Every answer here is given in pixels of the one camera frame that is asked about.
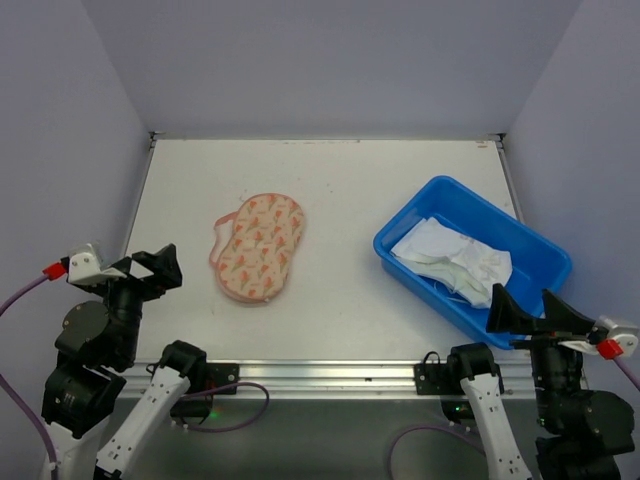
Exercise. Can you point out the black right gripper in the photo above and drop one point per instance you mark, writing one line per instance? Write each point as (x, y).
(545, 338)

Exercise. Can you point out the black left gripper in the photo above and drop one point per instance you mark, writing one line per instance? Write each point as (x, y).
(126, 282)

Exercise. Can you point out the white mint bra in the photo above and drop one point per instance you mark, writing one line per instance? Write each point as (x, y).
(459, 281)

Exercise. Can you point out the floral mesh laundry bag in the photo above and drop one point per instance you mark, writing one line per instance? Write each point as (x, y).
(254, 247)

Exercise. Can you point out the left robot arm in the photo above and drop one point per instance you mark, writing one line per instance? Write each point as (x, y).
(97, 344)

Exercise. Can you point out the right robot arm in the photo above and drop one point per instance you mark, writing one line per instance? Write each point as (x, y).
(587, 428)

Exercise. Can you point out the blue plastic bin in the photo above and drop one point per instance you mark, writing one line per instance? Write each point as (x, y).
(537, 262)

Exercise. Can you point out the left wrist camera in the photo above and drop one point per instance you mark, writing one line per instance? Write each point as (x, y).
(84, 266)

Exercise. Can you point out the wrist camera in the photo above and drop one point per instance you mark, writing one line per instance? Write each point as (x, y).
(609, 339)
(84, 266)

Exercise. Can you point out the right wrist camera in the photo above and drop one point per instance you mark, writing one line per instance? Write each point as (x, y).
(609, 339)

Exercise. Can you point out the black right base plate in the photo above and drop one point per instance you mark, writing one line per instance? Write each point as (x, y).
(431, 376)

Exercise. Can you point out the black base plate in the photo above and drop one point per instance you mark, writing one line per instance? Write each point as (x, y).
(431, 376)
(220, 377)

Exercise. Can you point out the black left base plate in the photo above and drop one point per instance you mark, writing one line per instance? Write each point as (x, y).
(220, 377)

